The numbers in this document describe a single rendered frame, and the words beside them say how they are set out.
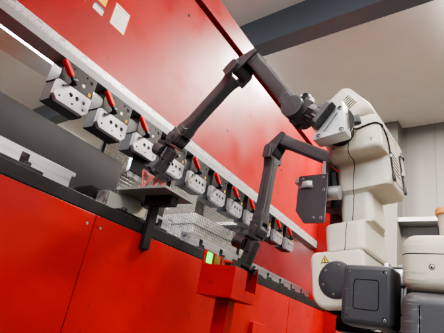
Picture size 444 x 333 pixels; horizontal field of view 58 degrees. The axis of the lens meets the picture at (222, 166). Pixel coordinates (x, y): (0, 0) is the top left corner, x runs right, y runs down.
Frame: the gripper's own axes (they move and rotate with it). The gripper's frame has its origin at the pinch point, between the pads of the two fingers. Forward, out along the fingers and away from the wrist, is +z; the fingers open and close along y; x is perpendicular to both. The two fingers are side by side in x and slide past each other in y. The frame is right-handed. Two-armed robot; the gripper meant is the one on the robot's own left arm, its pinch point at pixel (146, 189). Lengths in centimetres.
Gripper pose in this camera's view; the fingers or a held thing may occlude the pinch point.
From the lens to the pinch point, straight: 167.6
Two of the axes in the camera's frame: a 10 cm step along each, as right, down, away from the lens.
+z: -5.3, 8.4, -0.9
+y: -5.3, -4.1, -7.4
